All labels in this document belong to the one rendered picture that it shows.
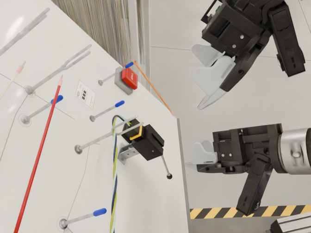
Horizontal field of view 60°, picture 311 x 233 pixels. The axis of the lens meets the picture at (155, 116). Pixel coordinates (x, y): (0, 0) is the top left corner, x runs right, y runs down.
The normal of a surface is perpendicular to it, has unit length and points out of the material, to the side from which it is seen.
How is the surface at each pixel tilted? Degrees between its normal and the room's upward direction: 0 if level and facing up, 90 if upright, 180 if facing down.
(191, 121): 0
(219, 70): 64
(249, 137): 56
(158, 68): 0
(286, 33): 81
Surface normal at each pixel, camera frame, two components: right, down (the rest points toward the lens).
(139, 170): 0.81, -0.39
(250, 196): -0.70, -0.01
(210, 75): 0.04, 0.42
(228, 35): -0.11, 0.63
